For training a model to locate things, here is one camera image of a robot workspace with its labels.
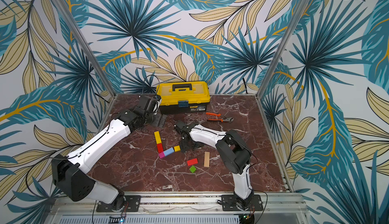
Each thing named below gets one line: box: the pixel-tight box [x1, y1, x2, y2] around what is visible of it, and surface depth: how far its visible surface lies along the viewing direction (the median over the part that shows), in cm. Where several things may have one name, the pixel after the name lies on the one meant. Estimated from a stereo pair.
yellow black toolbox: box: [156, 81, 211, 115], surface depth 100 cm
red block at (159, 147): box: [156, 143, 164, 154], surface depth 94 cm
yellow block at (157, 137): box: [153, 130, 163, 145], surface depth 97 cm
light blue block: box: [163, 146, 175, 157], surface depth 92 cm
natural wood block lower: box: [204, 151, 211, 168], surface depth 89 cm
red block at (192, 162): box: [186, 158, 199, 167], surface depth 88 cm
